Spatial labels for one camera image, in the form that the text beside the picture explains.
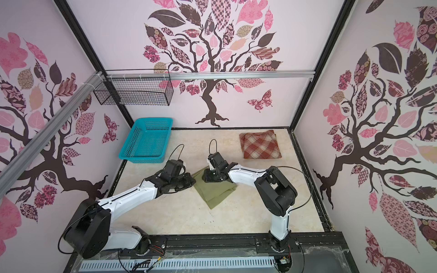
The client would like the teal plastic basket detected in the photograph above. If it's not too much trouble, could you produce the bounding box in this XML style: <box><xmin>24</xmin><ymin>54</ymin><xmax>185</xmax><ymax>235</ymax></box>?
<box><xmin>118</xmin><ymin>117</ymin><xmax>173</xmax><ymax>164</ymax></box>

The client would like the red plaid skirt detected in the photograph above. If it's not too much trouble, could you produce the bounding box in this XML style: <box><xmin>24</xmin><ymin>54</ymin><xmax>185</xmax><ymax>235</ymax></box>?
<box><xmin>239</xmin><ymin>130</ymin><xmax>282</xmax><ymax>159</ymax></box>

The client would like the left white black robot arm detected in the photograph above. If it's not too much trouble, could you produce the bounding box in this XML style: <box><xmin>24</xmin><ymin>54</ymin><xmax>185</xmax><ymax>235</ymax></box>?
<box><xmin>61</xmin><ymin>173</ymin><xmax>196</xmax><ymax>259</ymax></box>

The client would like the black wire basket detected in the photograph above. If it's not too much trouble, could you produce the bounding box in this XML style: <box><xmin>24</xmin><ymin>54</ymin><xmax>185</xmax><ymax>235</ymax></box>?
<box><xmin>93</xmin><ymin>68</ymin><xmax>174</xmax><ymax>106</ymax></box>

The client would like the aluminium rail wall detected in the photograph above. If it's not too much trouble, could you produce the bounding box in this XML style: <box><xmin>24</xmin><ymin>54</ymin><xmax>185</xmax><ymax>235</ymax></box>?
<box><xmin>106</xmin><ymin>70</ymin><xmax>315</xmax><ymax>80</ymax></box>
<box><xmin>1</xmin><ymin>71</ymin><xmax>105</xmax><ymax>196</ymax></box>

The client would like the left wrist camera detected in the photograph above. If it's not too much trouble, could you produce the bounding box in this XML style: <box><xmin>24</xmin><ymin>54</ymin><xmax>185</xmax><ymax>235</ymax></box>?
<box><xmin>163</xmin><ymin>159</ymin><xmax>186</xmax><ymax>176</ymax></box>

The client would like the olive and white skirt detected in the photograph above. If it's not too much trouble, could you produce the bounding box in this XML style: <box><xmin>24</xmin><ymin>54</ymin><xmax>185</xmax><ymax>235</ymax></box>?
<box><xmin>192</xmin><ymin>167</ymin><xmax>237</xmax><ymax>209</ymax></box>

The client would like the aluminium rail back wall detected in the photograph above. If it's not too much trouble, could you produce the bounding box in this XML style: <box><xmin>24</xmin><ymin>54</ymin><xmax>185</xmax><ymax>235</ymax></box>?
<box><xmin>106</xmin><ymin>70</ymin><xmax>315</xmax><ymax>80</ymax></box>

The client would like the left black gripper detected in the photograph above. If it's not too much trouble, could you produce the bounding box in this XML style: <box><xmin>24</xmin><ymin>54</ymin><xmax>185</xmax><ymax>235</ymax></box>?
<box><xmin>171</xmin><ymin>173</ymin><xmax>197</xmax><ymax>192</ymax></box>

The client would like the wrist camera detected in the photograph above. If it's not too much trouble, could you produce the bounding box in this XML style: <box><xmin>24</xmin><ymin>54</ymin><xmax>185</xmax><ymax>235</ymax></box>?
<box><xmin>163</xmin><ymin>159</ymin><xmax>186</xmax><ymax>176</ymax></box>
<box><xmin>208</xmin><ymin>152</ymin><xmax>228</xmax><ymax>170</ymax></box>

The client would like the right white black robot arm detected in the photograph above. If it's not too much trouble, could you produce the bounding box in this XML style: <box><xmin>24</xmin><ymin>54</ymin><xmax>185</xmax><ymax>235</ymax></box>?
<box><xmin>202</xmin><ymin>163</ymin><xmax>298</xmax><ymax>253</ymax></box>

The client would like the aluminium rail left wall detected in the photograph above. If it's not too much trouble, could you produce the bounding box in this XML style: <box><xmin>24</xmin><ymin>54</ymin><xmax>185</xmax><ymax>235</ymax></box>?
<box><xmin>1</xmin><ymin>71</ymin><xmax>105</xmax><ymax>196</ymax></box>

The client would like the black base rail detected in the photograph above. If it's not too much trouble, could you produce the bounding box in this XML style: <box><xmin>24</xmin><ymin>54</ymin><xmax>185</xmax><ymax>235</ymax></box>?
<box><xmin>64</xmin><ymin>232</ymin><xmax>358</xmax><ymax>273</ymax></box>

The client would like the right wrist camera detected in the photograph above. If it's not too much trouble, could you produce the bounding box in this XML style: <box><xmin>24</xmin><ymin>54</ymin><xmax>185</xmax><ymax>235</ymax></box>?
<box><xmin>208</xmin><ymin>152</ymin><xmax>228</xmax><ymax>170</ymax></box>

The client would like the white slotted cable duct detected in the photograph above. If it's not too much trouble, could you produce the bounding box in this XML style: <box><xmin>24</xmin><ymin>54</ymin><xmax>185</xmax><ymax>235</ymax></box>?
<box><xmin>78</xmin><ymin>257</ymin><xmax>276</xmax><ymax>273</ymax></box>

